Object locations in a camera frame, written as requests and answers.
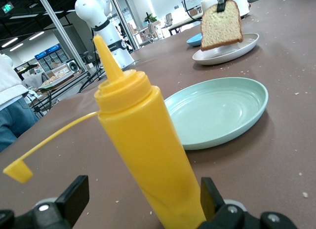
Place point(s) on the potted green plant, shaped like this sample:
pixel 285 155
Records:
pixel 150 17

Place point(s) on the yellow squeeze sauce bottle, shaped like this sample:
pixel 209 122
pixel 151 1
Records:
pixel 143 140

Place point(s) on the green exit sign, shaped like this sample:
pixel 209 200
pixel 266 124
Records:
pixel 8 7

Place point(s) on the blue plate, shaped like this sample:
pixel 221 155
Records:
pixel 193 41

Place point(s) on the pale green plate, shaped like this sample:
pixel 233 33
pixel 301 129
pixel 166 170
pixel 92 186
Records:
pixel 217 110

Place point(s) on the beige plate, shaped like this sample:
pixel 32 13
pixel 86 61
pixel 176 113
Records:
pixel 249 40

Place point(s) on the person in blue jeans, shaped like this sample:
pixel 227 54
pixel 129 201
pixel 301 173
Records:
pixel 12 120

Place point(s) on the bread slice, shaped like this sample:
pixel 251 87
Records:
pixel 219 29

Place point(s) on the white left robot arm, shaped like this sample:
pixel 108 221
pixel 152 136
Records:
pixel 108 34

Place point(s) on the grey office chair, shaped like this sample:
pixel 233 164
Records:
pixel 168 18

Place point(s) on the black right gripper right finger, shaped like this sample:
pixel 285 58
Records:
pixel 209 199

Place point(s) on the aluminium frame post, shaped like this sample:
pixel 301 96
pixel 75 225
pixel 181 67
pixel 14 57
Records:
pixel 57 24

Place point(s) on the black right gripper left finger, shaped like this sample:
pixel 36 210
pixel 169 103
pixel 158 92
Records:
pixel 74 202

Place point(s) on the glass door display fridge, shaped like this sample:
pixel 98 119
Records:
pixel 49 56

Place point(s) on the white box appliance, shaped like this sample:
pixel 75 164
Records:
pixel 73 65

